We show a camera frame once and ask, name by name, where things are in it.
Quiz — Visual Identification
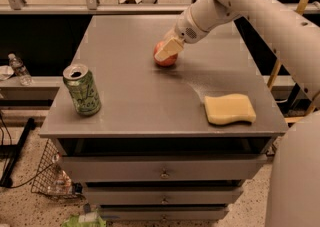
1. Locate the black metal stand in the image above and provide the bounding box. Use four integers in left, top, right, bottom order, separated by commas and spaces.
0, 118, 35, 188

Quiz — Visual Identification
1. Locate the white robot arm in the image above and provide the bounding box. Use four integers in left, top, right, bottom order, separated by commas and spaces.
155, 0, 320, 227

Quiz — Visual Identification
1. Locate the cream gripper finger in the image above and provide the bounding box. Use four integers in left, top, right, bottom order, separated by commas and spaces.
154, 37, 183, 62

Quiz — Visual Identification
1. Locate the green white wipes package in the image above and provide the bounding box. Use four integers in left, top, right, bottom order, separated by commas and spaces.
61, 212, 106, 227

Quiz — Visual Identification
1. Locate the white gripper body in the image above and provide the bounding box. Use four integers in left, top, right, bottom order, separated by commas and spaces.
164, 5, 209, 44

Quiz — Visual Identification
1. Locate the clear plastic water bottle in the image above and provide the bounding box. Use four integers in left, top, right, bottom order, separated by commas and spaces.
8, 53, 32, 86

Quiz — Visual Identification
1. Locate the red apple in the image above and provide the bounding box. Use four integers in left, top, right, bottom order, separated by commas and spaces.
153, 41, 178, 67

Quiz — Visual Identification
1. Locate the wire mesh basket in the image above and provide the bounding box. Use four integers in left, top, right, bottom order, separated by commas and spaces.
31, 140, 82, 200

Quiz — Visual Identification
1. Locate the yellow sponge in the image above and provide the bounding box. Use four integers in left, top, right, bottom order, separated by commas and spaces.
204, 94, 256, 125

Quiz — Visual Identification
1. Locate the green soda can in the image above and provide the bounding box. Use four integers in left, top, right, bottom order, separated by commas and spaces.
63, 64, 101, 116

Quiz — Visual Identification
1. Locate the crumpled white paper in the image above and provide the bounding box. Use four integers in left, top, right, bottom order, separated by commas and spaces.
0, 65, 14, 81

